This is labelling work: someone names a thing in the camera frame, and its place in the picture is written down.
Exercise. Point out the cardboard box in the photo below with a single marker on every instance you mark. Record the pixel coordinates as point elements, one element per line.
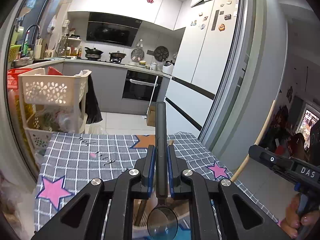
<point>151,117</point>

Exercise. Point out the metal spice rack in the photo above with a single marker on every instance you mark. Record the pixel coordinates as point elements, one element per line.
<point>71,46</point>

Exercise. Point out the white rice cooker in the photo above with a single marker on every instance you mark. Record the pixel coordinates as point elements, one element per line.
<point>168,68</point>

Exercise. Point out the white refrigerator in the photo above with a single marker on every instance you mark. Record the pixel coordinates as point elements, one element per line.
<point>200,55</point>

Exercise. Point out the black cooking pot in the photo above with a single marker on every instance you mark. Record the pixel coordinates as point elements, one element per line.
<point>117,55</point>

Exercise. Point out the cream plastic storage cart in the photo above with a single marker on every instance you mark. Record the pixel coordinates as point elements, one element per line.
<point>50,90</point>

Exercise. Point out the built-in black oven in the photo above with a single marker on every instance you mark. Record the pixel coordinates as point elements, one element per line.
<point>140,87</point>

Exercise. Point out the yellow oil bottle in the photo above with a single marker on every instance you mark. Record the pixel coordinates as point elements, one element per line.
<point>23,115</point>

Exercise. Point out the grey lower kitchen cabinets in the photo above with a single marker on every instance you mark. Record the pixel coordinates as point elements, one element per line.
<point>110,87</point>

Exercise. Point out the white plastic utensil holder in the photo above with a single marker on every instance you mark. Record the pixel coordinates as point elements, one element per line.
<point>183,208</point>

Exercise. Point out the sliding door frame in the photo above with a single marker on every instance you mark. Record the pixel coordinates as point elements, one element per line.
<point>240,80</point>
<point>11,135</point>

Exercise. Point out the round metal steamer rack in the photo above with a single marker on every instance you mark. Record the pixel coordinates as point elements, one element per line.
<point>137,54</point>

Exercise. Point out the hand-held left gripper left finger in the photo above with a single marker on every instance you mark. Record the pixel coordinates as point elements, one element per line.
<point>150,170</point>

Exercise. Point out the kitchen faucet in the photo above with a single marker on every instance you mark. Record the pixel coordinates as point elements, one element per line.
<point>31,30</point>

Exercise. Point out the grey checked star tablecloth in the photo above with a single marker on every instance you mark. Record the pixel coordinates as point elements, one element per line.
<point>75,155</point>

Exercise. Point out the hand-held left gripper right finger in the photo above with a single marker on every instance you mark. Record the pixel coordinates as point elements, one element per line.
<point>172,170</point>

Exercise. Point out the black wok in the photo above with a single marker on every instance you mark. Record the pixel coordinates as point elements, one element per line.
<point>93,52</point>

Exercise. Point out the hanging white plastic bag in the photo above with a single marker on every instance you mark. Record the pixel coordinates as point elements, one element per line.
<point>51,25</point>

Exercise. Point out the lit screen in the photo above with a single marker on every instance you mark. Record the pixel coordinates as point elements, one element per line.
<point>308,122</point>

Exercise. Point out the white upper kitchen cabinets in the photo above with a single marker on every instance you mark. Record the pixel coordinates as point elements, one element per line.
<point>125,2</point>

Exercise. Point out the wooden chopstick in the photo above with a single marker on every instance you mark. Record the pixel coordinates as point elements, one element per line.
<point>140,212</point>
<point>171,143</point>
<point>260,132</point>

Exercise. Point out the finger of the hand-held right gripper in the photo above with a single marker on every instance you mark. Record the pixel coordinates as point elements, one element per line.
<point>271,158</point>

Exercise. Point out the black range hood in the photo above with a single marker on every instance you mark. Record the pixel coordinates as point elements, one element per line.
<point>110,33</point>

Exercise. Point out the red plastic basket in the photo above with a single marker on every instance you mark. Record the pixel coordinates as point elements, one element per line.
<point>13,78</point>

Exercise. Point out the black hanging cloth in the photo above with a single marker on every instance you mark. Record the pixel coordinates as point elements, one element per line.
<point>92,102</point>

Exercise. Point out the round dark baking pan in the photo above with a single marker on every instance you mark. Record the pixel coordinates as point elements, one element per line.
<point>161,53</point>

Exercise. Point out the person's right hand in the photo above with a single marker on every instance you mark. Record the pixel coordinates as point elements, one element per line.
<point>292,215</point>

